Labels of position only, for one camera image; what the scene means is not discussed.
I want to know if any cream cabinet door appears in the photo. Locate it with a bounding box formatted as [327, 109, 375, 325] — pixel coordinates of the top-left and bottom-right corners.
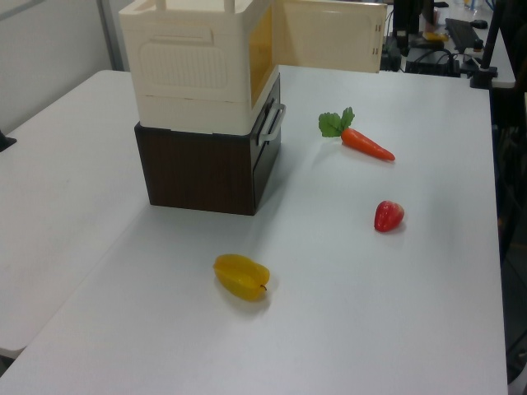
[273, 0, 388, 75]

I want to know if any cream plastic cabinet body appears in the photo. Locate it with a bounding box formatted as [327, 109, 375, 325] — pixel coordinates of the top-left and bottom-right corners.
[118, 0, 281, 136]

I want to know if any dark brown wooden drawer box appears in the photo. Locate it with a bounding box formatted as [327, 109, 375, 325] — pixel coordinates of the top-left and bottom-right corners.
[133, 73, 283, 217]

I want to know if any yellow toy starfruit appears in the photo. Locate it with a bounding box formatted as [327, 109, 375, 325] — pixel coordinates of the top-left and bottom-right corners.
[212, 253, 272, 304]

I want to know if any orange toy carrot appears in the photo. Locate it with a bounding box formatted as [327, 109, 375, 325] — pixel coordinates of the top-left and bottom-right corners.
[318, 106, 396, 162]

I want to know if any red toy wax apple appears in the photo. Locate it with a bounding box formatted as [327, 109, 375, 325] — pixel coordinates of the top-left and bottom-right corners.
[373, 200, 406, 234]

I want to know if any black electronics box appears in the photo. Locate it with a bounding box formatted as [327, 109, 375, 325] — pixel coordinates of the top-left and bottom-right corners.
[404, 47, 461, 78]

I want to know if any black monitor stand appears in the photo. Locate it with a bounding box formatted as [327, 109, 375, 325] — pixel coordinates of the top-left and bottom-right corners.
[389, 0, 436, 49]

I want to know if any black keyboard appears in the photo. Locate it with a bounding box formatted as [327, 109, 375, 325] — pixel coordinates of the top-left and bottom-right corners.
[444, 17, 483, 53]

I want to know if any black clamp base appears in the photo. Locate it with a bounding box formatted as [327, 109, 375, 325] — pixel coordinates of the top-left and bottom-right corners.
[0, 129, 18, 154]

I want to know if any white drawer handle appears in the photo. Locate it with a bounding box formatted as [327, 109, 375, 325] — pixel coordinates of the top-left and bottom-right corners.
[256, 102, 287, 143]

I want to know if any cream cabinet carry handle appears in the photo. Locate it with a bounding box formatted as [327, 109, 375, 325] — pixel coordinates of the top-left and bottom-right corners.
[154, 0, 236, 12]

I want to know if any black camera stand pole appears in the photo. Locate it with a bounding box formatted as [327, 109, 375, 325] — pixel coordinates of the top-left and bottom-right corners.
[469, 0, 512, 90]

